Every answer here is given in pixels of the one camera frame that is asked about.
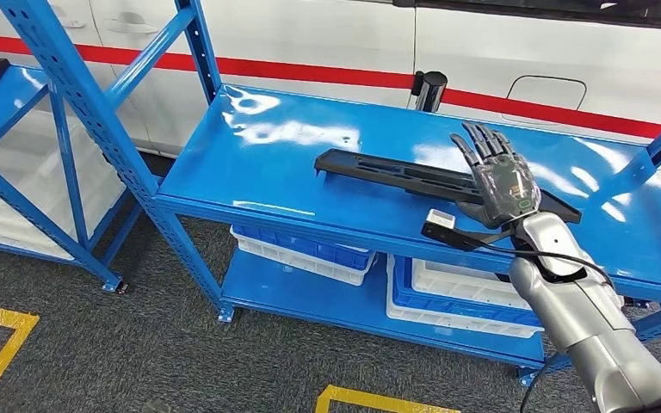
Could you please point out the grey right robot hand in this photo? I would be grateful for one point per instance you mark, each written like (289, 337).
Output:
(507, 188)

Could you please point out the black cylindrical post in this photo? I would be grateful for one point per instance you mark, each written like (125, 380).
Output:
(430, 91)

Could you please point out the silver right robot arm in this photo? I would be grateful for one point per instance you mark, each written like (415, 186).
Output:
(593, 342)

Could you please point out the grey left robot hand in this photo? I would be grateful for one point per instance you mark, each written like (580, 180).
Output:
(156, 407)

